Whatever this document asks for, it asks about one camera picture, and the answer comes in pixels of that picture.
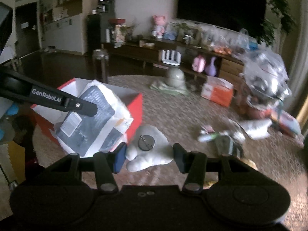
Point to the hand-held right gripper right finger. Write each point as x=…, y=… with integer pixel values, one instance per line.
x=179, y=159

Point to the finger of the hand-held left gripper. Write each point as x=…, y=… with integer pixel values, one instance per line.
x=83, y=107

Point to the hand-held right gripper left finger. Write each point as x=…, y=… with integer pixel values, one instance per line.
x=119, y=157

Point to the grey lumpy cloth bundle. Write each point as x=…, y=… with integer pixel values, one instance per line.
x=156, y=158

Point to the white packet with dark label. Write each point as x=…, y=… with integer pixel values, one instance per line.
x=108, y=122

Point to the red storage box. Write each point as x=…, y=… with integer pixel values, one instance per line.
x=136, y=110

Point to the round dark metal disc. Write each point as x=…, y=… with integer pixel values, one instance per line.
x=146, y=143

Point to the white tube with green label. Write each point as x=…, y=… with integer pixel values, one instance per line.
x=207, y=137

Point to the dark thermos bottle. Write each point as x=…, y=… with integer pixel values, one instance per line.
x=101, y=65

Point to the dark door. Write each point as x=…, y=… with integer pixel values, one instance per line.
x=26, y=33

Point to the pack of cotton swabs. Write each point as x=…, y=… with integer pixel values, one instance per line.
x=234, y=130

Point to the white cabinet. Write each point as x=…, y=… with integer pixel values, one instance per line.
x=62, y=36

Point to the green and white cloth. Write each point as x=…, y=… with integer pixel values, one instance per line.
x=163, y=89

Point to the dark tall cabinet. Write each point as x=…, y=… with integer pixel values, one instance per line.
x=96, y=36

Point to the orange and white tissue box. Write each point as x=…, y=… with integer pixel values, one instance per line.
x=216, y=92

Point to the dark wooden tv cabinet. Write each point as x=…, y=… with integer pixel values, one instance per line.
x=134, y=50

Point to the white paper towel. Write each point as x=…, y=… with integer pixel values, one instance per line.
x=255, y=128

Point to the stacked white ribbed bowls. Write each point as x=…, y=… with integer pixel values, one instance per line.
x=175, y=77

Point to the colourful snack box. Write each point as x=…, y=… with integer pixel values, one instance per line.
x=119, y=30

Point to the pink fabric basket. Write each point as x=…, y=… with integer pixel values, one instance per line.
x=251, y=107

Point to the small cardboard box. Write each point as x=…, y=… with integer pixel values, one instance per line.
x=146, y=43

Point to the purple toy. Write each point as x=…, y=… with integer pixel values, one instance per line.
x=211, y=67

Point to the pink small bag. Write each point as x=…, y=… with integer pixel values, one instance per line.
x=199, y=63

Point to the white router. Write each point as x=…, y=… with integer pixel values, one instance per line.
x=169, y=57

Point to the white cup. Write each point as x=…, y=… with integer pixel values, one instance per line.
x=153, y=33

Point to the black coffee machine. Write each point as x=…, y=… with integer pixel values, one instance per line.
x=106, y=4

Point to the pink doll figure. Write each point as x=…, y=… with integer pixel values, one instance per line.
x=158, y=25

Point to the large clear plastic bag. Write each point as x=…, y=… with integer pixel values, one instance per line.
x=264, y=72

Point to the black television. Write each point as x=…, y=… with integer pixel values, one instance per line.
x=221, y=2

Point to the green potted plant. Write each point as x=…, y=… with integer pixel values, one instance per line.
x=276, y=16

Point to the blue picture frame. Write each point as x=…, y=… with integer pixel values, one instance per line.
x=169, y=32

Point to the wooden photo frame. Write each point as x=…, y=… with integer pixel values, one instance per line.
x=186, y=32

